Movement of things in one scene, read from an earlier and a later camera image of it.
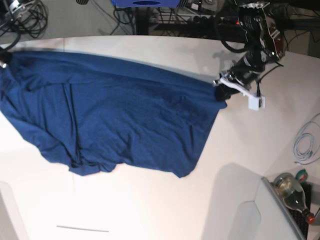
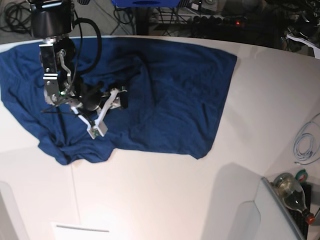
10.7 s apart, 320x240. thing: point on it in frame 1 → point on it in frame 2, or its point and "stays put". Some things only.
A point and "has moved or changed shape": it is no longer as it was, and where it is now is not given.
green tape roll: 300,172 stays put
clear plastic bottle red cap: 293,194 stays put
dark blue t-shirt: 94,116 has moved or changed shape
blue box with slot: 146,3 stays put
